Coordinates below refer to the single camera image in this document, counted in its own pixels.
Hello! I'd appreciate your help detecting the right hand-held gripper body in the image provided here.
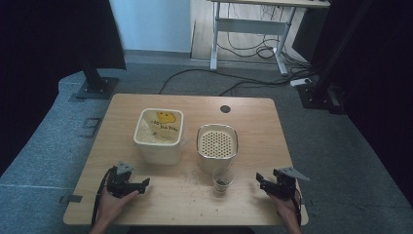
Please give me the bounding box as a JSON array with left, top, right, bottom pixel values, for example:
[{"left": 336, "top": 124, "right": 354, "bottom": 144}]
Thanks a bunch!
[{"left": 272, "top": 166, "right": 311, "bottom": 200}]

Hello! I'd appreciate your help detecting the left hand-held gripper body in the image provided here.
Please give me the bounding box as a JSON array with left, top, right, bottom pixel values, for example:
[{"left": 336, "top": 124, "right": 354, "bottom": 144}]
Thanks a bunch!
[{"left": 106, "top": 160, "right": 134, "bottom": 198}]

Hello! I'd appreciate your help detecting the person's right hand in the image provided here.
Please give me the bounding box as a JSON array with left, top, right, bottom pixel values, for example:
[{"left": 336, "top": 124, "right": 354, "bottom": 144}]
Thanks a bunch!
[{"left": 268, "top": 193, "right": 302, "bottom": 226}]

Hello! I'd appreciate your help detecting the person's left hand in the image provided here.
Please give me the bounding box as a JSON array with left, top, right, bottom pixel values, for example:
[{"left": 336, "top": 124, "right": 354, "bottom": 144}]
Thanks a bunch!
[{"left": 96, "top": 189, "right": 141, "bottom": 226}]

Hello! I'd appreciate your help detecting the white square bin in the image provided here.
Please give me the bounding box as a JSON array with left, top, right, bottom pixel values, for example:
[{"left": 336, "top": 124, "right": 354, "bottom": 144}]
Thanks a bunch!
[{"left": 132, "top": 107, "right": 185, "bottom": 166}]

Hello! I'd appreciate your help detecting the clear glass cup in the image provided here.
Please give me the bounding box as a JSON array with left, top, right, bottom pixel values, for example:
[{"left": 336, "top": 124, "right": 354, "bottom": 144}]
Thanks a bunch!
[{"left": 211, "top": 167, "right": 235, "bottom": 197}]

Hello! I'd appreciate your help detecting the grey floor tape strip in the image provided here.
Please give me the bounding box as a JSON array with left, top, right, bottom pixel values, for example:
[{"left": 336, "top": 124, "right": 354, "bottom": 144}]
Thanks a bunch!
[{"left": 58, "top": 193, "right": 84, "bottom": 205}]

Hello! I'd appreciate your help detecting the white container with perforated strainer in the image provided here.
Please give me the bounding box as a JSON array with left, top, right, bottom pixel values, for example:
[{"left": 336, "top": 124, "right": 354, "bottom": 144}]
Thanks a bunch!
[{"left": 196, "top": 123, "right": 240, "bottom": 174}]

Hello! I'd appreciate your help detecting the yellow printed bin liner bag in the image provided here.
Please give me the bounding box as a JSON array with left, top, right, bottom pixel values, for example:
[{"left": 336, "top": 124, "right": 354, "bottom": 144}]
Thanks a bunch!
[{"left": 135, "top": 110, "right": 182, "bottom": 144}]

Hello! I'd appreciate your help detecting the black metal stand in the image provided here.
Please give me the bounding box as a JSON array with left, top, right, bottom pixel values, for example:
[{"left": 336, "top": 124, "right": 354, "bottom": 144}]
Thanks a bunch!
[
  {"left": 74, "top": 59, "right": 120, "bottom": 100},
  {"left": 296, "top": 0, "right": 374, "bottom": 115}
]

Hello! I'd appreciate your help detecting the white power strip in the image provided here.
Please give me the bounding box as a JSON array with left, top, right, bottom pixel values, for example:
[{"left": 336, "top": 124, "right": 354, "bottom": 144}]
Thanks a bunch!
[{"left": 289, "top": 77, "right": 313, "bottom": 88}]

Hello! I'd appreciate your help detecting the dark curtain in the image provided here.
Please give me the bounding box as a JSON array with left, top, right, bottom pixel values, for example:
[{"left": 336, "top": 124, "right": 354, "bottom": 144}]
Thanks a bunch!
[
  {"left": 0, "top": 0, "right": 128, "bottom": 178},
  {"left": 291, "top": 0, "right": 413, "bottom": 209}
]

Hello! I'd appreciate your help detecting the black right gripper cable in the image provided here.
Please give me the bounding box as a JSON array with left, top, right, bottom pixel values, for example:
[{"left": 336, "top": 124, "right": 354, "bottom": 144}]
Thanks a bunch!
[{"left": 293, "top": 187, "right": 304, "bottom": 227}]

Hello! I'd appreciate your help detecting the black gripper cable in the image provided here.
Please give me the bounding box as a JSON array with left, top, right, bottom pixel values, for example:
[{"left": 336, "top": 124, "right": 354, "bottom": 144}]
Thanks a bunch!
[
  {"left": 91, "top": 166, "right": 117, "bottom": 227},
  {"left": 293, "top": 187, "right": 304, "bottom": 227}
]

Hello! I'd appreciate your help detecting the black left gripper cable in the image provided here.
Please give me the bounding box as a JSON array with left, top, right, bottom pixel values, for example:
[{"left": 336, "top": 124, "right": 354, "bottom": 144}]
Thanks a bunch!
[{"left": 91, "top": 166, "right": 117, "bottom": 227}]

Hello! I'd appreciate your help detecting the long black floor cable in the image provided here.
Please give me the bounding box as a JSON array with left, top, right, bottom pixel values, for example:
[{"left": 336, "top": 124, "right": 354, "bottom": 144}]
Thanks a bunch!
[{"left": 158, "top": 67, "right": 313, "bottom": 96}]

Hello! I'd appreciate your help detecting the tangle of black cables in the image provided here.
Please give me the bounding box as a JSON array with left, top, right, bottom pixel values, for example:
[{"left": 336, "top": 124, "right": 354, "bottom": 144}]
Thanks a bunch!
[{"left": 216, "top": 3, "right": 314, "bottom": 72}]

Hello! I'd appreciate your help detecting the white desk frame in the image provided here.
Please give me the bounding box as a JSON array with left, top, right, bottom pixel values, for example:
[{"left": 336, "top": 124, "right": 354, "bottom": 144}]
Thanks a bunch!
[{"left": 207, "top": 0, "right": 331, "bottom": 77}]

